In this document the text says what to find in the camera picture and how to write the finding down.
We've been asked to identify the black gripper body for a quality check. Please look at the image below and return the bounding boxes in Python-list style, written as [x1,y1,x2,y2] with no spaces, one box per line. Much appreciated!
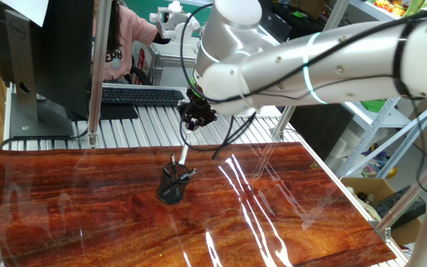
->
[185,88,219,128]

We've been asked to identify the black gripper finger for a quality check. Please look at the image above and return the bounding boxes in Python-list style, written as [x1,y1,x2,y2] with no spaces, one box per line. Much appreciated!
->
[187,116,209,132]
[176,103,193,124]

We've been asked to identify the white marker pen black cap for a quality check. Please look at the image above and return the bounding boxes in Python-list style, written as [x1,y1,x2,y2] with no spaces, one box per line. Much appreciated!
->
[178,129,192,166]

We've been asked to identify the black pen clear cap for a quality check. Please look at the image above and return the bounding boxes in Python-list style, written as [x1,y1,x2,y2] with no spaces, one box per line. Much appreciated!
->
[170,153,179,182]

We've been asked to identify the black mesh pen holder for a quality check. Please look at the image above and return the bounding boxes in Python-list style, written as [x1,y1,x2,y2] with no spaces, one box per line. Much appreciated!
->
[156,162,192,205]

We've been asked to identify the black keyboard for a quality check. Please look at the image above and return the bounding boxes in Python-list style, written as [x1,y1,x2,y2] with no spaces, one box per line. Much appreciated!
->
[100,86,187,108]

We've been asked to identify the black office chair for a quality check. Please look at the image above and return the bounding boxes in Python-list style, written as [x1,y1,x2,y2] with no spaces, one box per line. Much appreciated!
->
[126,55,154,86]

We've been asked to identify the silver aluminium flight case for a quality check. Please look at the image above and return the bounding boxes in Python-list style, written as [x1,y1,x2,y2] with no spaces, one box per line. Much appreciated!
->
[149,36,199,87]

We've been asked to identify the black desk pad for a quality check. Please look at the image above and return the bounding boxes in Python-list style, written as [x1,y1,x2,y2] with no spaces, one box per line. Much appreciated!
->
[67,103,140,122]

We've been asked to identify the person in pink shirt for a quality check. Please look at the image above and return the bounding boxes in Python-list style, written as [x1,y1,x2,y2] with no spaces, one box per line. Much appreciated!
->
[102,0,171,83]

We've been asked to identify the green partition board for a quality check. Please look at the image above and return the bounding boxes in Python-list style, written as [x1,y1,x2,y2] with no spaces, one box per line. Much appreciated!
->
[124,0,214,27]

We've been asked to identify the black cabinet panel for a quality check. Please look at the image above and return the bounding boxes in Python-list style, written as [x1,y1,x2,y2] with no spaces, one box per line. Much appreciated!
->
[288,103,355,161]

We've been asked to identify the wood grain table mat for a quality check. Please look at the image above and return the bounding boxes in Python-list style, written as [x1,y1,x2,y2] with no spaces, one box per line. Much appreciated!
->
[0,142,398,267]

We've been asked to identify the black equipment case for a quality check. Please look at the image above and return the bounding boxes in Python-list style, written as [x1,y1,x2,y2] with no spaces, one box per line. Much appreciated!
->
[259,0,335,42]

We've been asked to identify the black Dell monitor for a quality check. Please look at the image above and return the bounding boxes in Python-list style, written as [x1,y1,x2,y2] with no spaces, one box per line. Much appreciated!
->
[0,0,96,120]

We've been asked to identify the silver monitor stand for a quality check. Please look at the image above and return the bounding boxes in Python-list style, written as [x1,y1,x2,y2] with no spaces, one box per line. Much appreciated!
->
[4,9,75,139]

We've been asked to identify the green plastic bag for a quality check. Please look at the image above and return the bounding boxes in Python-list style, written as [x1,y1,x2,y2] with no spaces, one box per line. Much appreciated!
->
[360,99,387,114]

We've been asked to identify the white metal shelf rack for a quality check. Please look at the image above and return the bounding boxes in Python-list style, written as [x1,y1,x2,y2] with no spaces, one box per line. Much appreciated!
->
[322,0,427,179]

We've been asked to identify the cardboard box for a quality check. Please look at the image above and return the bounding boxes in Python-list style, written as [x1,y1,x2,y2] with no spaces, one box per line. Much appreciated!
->
[341,177,422,246]

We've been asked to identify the colourful toy pile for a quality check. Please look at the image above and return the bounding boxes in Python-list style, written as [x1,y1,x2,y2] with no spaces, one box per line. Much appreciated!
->
[361,146,399,179]

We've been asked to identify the white paper sheet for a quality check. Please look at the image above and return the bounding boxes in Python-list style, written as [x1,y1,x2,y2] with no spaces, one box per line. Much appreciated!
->
[0,0,50,27]

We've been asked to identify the colourful shelf toys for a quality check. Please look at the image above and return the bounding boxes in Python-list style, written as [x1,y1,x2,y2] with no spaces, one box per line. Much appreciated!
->
[372,0,403,16]

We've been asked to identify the black device box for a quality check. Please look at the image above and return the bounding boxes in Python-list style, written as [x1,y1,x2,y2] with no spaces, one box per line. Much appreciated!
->
[373,185,427,230]

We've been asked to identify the green mounting ring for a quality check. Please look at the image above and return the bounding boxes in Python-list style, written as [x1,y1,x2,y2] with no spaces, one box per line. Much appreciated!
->
[189,76,204,99]

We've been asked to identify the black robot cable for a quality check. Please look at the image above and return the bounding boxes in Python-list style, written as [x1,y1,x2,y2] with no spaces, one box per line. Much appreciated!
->
[178,2,427,205]

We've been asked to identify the black monitor cable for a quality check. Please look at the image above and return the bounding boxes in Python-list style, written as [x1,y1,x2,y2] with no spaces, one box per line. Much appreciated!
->
[0,128,89,150]

